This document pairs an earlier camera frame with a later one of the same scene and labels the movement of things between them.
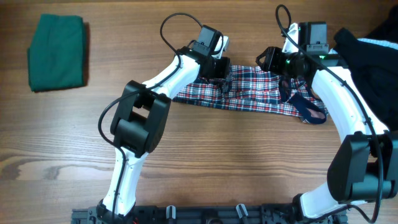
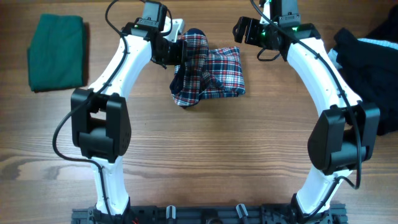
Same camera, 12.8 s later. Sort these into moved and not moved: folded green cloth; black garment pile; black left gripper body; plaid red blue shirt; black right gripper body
Moved: black left gripper body; black right gripper body; plaid red blue shirt
Not moved: black garment pile; folded green cloth
